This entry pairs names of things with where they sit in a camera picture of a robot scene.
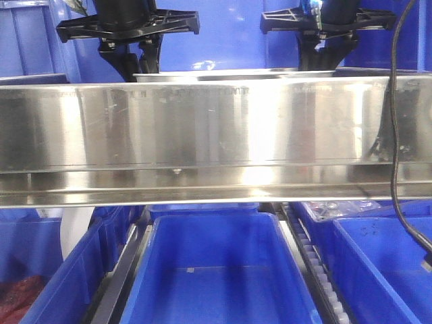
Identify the roller conveyor rail right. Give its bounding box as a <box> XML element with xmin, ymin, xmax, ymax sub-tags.
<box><xmin>280</xmin><ymin>202</ymin><xmax>351</xmax><ymax>323</ymax></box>

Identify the clear bag of parts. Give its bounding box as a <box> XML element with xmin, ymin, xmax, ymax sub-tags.
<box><xmin>303</xmin><ymin>200</ymin><xmax>381</xmax><ymax>221</ymax></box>

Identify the blue bin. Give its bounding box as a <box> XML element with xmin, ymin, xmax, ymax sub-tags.
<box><xmin>121</xmin><ymin>213</ymin><xmax>321</xmax><ymax>323</ymax></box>
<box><xmin>331</xmin><ymin>217</ymin><xmax>431</xmax><ymax>323</ymax></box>
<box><xmin>144</xmin><ymin>202</ymin><xmax>259</xmax><ymax>222</ymax></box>
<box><xmin>290</xmin><ymin>201</ymin><xmax>431</xmax><ymax>272</ymax></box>
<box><xmin>1</xmin><ymin>206</ymin><xmax>142</xmax><ymax>323</ymax></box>

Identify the stainless steel shelf front panel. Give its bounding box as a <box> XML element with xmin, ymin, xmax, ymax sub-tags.
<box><xmin>0</xmin><ymin>75</ymin><xmax>432</xmax><ymax>208</ymax></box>

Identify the black cable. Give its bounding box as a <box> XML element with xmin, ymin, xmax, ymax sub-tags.
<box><xmin>389</xmin><ymin>0</ymin><xmax>432</xmax><ymax>273</ymax></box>

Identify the red mesh bag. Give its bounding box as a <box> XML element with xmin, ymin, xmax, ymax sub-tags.
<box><xmin>1</xmin><ymin>275</ymin><xmax>45</xmax><ymax>323</ymax></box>

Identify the silver metal tray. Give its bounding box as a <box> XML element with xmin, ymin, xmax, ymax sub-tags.
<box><xmin>134</xmin><ymin>67</ymin><xmax>335</xmax><ymax>83</ymax></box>

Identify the blue crate upper left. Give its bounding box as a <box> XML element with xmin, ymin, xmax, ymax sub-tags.
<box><xmin>1</xmin><ymin>1</ymin><xmax>76</xmax><ymax>81</ymax></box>

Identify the large blue crate upper centre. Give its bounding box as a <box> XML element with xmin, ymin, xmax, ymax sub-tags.
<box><xmin>50</xmin><ymin>1</ymin><xmax>300</xmax><ymax>83</ymax></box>

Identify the blue bin rear centre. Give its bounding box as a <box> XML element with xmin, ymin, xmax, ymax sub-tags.
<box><xmin>144</xmin><ymin>202</ymin><xmax>259</xmax><ymax>222</ymax></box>

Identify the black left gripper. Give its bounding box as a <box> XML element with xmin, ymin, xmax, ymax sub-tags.
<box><xmin>56</xmin><ymin>0</ymin><xmax>199</xmax><ymax>82</ymax></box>

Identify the blue crate upper right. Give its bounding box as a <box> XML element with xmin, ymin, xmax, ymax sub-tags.
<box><xmin>340</xmin><ymin>1</ymin><xmax>431</xmax><ymax>71</ymax></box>

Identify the blue bin lower centre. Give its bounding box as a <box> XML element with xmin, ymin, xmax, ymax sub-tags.
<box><xmin>121</xmin><ymin>213</ymin><xmax>321</xmax><ymax>323</ymax></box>

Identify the blue bin rear right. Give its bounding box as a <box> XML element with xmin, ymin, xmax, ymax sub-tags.
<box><xmin>290</xmin><ymin>201</ymin><xmax>431</xmax><ymax>272</ymax></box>

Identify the grey metal rail left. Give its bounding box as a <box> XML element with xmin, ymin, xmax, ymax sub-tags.
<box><xmin>82</xmin><ymin>212</ymin><xmax>153</xmax><ymax>323</ymax></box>

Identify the blue bin lower right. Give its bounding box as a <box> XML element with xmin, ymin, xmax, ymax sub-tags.
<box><xmin>331</xmin><ymin>217</ymin><xmax>431</xmax><ymax>323</ymax></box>

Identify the white plastic roll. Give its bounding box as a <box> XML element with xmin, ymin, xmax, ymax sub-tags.
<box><xmin>36</xmin><ymin>207</ymin><xmax>95</xmax><ymax>260</ymax></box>

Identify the blue bin lower left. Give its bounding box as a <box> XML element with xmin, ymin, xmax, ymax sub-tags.
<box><xmin>1</xmin><ymin>206</ymin><xmax>142</xmax><ymax>323</ymax></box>

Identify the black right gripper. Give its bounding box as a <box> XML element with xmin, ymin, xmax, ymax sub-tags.
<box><xmin>260</xmin><ymin>1</ymin><xmax>396</xmax><ymax>71</ymax></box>

